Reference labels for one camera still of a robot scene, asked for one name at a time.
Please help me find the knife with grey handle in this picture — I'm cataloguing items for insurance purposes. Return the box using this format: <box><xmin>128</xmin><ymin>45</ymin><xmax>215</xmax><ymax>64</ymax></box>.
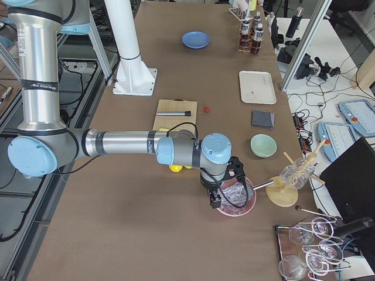
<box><xmin>156</xmin><ymin>111</ymin><xmax>192</xmax><ymax>116</ymax></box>

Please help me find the blue plate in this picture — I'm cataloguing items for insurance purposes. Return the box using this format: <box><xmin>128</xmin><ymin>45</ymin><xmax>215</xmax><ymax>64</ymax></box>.
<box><xmin>182</xmin><ymin>31</ymin><xmax>210</xmax><ymax>49</ymax></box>

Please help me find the wine glass rack tray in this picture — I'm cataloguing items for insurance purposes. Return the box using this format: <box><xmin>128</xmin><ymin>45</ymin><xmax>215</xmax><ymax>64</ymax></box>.
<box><xmin>275</xmin><ymin>215</ymin><xmax>351</xmax><ymax>280</ymax></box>

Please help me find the wooden cutting board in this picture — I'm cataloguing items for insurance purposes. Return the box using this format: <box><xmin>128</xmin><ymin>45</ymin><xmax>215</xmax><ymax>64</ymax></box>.
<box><xmin>152</xmin><ymin>100</ymin><xmax>197</xmax><ymax>132</ymax></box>

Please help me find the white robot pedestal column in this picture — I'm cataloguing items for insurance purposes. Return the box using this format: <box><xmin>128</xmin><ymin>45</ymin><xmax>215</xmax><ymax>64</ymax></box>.
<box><xmin>105</xmin><ymin>0</ymin><xmax>157</xmax><ymax>97</ymax></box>

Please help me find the dark grey folded cloth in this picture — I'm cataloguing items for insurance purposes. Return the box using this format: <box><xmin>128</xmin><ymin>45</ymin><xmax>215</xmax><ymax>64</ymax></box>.
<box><xmin>251</xmin><ymin>109</ymin><xmax>275</xmax><ymax>129</ymax></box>

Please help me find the dark drink bottle middle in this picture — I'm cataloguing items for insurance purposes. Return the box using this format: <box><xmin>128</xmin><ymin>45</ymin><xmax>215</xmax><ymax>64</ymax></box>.
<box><xmin>238</xmin><ymin>19</ymin><xmax>251</xmax><ymax>51</ymax></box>

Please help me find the dark drink bottle front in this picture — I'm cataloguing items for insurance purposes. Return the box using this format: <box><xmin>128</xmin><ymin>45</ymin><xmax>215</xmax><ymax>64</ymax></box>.
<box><xmin>251</xmin><ymin>23</ymin><xmax>263</xmax><ymax>54</ymax></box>

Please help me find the yellow lemon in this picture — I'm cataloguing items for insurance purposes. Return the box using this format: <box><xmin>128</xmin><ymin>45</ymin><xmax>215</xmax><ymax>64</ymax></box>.
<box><xmin>169</xmin><ymin>165</ymin><xmax>183</xmax><ymax>173</ymax></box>

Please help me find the cream plastic tray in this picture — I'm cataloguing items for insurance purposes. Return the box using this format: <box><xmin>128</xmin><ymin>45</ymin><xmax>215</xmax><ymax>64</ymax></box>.
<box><xmin>239</xmin><ymin>70</ymin><xmax>277</xmax><ymax>105</ymax></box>

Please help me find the blue teach pendant near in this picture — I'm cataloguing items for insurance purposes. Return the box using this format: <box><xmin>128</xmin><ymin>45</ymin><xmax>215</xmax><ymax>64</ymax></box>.
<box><xmin>317</xmin><ymin>122</ymin><xmax>360</xmax><ymax>162</ymax></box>

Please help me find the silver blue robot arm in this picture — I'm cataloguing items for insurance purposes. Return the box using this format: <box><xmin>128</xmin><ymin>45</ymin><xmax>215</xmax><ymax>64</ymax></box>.
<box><xmin>6</xmin><ymin>1</ymin><xmax>246</xmax><ymax>208</ymax></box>

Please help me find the pink bowl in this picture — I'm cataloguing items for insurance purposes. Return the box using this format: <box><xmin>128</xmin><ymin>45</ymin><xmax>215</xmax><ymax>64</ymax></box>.
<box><xmin>217</xmin><ymin>177</ymin><xmax>257</xmax><ymax>217</ymax></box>

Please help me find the dark drink bottle back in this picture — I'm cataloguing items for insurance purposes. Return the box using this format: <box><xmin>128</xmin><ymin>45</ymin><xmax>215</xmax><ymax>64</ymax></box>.
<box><xmin>252</xmin><ymin>11</ymin><xmax>261</xmax><ymax>29</ymax></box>

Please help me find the blue teach pendant far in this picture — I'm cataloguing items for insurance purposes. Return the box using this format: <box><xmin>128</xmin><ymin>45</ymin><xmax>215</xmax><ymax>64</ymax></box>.
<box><xmin>338</xmin><ymin>100</ymin><xmax>375</xmax><ymax>138</ymax></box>

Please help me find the wooden mug tree stand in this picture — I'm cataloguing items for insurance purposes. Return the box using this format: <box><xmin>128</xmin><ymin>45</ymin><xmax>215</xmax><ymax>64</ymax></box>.
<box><xmin>265</xmin><ymin>139</ymin><xmax>330</xmax><ymax>207</ymax></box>

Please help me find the black thermos bottle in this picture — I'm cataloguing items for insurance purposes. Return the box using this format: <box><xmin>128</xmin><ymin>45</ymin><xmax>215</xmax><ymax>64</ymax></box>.
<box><xmin>285</xmin><ymin>7</ymin><xmax>304</xmax><ymax>38</ymax></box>

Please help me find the dark drink bottle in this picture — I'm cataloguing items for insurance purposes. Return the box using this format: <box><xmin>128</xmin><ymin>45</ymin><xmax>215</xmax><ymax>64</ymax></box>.
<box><xmin>252</xmin><ymin>11</ymin><xmax>261</xmax><ymax>29</ymax></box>
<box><xmin>251</xmin><ymin>23</ymin><xmax>263</xmax><ymax>54</ymax></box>
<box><xmin>238</xmin><ymin>19</ymin><xmax>251</xmax><ymax>51</ymax></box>

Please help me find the black monitor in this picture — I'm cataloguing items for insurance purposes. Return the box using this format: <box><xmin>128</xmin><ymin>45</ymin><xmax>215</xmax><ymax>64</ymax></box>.
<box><xmin>320</xmin><ymin>138</ymin><xmax>374</xmax><ymax>220</ymax></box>

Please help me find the green bowl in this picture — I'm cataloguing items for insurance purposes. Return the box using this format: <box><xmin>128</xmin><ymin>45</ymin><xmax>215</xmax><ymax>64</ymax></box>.
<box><xmin>250</xmin><ymin>134</ymin><xmax>277</xmax><ymax>158</ymax></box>

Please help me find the clear glass mug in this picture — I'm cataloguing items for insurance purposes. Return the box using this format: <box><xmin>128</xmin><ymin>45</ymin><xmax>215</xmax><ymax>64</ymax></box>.
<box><xmin>279</xmin><ymin>158</ymin><xmax>315</xmax><ymax>190</ymax></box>

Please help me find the blue teach pendant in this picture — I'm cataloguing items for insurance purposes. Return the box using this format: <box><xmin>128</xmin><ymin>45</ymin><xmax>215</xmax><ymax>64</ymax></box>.
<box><xmin>317</xmin><ymin>122</ymin><xmax>360</xmax><ymax>162</ymax></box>
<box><xmin>338</xmin><ymin>100</ymin><xmax>375</xmax><ymax>138</ymax></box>

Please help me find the copper wire bottle rack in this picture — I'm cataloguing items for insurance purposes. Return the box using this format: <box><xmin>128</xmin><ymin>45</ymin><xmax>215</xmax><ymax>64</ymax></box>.
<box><xmin>237</xmin><ymin>11</ymin><xmax>264</xmax><ymax>54</ymax></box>

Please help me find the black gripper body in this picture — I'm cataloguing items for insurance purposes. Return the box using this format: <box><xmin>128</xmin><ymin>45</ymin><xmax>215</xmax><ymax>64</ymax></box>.
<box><xmin>200</xmin><ymin>156</ymin><xmax>246</xmax><ymax>208</ymax></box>

